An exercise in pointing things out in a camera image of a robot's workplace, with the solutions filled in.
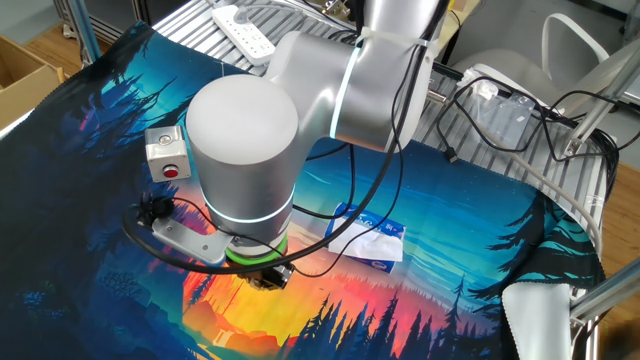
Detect black USB cable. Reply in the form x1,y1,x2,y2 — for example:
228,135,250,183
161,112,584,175
435,74,551,165

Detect small white package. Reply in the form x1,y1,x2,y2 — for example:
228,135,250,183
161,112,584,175
457,67,501,100

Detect grey cable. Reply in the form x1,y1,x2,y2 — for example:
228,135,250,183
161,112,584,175
464,119,604,259

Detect white power strip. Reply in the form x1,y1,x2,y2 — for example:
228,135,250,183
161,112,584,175
211,3,279,67

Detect aluminium frame post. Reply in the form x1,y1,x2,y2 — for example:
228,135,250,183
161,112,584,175
69,0,104,64
564,39,640,156
569,259,640,326

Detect brown cardboard box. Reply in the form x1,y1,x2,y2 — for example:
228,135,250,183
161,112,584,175
0,34,66,131

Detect white grey office chair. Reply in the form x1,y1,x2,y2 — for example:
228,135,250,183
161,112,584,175
449,12,614,119

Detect black cable bundle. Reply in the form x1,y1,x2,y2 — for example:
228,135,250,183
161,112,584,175
537,88,640,201

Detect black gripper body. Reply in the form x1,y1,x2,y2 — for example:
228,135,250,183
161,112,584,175
237,269,271,292

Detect colourful landscape print mat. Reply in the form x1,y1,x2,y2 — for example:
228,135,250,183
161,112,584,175
0,19,609,360

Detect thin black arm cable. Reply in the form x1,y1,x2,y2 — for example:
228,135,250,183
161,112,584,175
292,142,357,221

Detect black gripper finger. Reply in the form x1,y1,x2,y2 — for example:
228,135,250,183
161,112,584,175
264,263,297,291

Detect grey red button box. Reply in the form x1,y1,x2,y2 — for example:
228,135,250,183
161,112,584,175
144,124,193,184

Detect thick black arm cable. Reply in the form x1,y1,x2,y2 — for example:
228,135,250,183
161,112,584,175
121,0,451,276

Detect blue white tissue pack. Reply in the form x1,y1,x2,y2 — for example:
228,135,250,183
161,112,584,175
322,202,406,275

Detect silver camera mount bracket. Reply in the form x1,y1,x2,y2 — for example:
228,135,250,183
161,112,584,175
151,215,234,265

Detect clear plastic bag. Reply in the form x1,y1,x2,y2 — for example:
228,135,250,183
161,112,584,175
469,92,539,151

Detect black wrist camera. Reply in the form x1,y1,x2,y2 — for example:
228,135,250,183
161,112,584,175
137,194,176,229

